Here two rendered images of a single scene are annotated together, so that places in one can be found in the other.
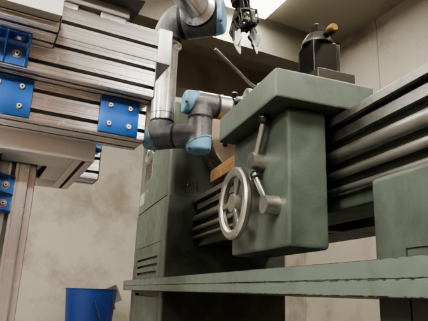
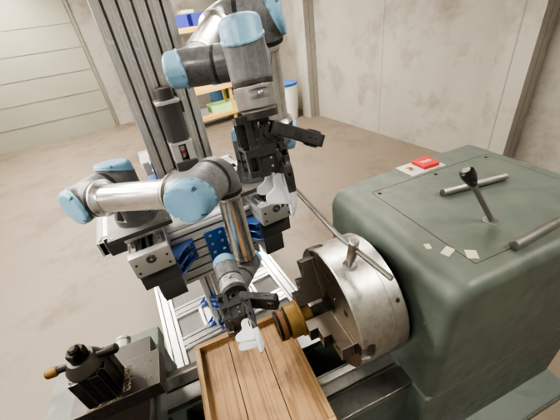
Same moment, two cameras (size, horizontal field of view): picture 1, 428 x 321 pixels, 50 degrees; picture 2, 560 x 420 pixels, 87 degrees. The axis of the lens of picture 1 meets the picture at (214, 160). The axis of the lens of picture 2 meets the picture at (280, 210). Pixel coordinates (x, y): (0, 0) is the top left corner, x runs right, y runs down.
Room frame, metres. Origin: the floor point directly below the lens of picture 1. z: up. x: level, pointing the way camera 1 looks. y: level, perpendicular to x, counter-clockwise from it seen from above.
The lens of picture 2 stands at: (1.55, -0.64, 1.72)
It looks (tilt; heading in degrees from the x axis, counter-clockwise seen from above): 33 degrees down; 93
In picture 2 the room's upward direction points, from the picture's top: 9 degrees counter-clockwise
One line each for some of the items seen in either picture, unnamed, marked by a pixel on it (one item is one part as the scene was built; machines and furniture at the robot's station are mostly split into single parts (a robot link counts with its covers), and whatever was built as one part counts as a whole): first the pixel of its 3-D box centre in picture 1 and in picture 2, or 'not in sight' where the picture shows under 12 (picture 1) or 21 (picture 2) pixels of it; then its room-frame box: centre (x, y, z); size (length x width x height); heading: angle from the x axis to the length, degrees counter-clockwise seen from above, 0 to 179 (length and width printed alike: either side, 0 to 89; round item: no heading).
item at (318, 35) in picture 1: (317, 41); (82, 360); (1.03, -0.25, 1.14); 0.08 x 0.08 x 0.03
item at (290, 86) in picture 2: not in sight; (285, 101); (1.69, 5.50, 0.34); 0.57 x 0.56 x 0.68; 26
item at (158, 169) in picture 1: (205, 169); (454, 248); (2.03, 0.04, 1.06); 0.59 x 0.48 x 0.39; 19
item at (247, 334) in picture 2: not in sight; (247, 335); (1.40, -0.20, 1.09); 0.09 x 0.06 x 0.03; 109
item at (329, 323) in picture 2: not in sight; (337, 336); (1.61, -0.23, 1.08); 0.12 x 0.11 x 0.05; 109
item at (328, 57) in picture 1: (318, 66); (97, 377); (1.04, -0.25, 1.07); 0.07 x 0.07 x 0.10; 19
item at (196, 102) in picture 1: (200, 104); (227, 271); (1.31, 0.05, 1.07); 0.11 x 0.08 x 0.09; 109
